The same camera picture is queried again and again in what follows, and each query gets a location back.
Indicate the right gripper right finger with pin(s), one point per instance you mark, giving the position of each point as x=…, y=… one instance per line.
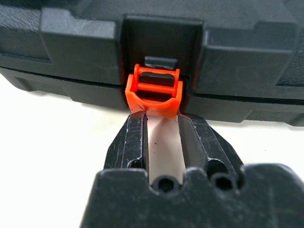
x=209, y=147

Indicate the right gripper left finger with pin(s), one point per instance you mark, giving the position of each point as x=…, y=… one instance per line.
x=128, y=147

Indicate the orange case latch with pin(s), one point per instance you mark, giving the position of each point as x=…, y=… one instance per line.
x=154, y=107

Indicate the black plastic tool case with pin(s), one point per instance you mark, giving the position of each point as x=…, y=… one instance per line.
x=71, y=54

